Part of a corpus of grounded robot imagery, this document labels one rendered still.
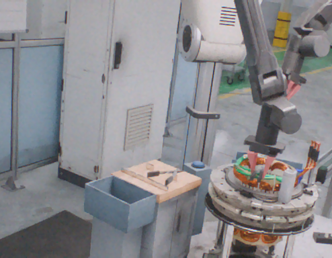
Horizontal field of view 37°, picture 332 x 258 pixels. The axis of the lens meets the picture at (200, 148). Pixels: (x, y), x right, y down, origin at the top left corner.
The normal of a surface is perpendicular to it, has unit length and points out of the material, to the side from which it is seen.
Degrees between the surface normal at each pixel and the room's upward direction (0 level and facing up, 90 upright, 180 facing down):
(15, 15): 90
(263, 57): 78
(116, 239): 90
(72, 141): 92
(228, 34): 90
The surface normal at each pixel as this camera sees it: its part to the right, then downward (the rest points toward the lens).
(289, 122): 0.37, 0.34
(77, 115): -0.51, 0.22
